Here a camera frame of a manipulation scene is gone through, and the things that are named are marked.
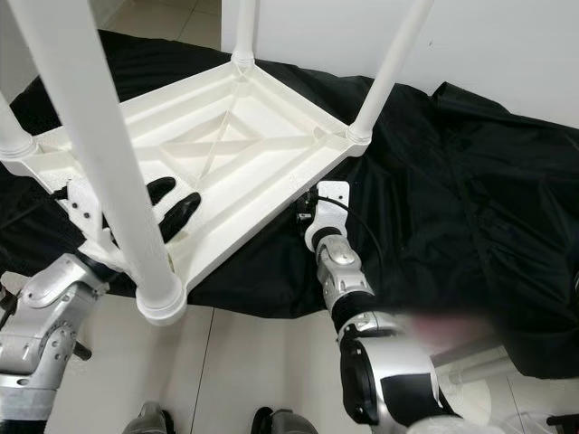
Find black cloth cover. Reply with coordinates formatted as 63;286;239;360
0;30;579;379

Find pink soft object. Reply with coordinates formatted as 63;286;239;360
407;312;498;340

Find grey robot left foot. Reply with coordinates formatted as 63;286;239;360
125;402;173;434

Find grey robot foot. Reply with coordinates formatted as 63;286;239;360
252;407;327;434
125;402;173;434

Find grey robot right foot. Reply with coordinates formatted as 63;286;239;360
252;407;327;434

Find white round stand base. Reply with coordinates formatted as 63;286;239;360
489;409;579;434

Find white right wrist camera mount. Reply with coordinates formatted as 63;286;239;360
303;181;351;247

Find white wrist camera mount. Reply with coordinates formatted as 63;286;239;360
65;178;119;268
303;181;351;247

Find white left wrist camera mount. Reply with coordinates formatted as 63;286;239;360
65;178;119;268

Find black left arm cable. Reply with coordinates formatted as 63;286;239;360
0;185;71;322

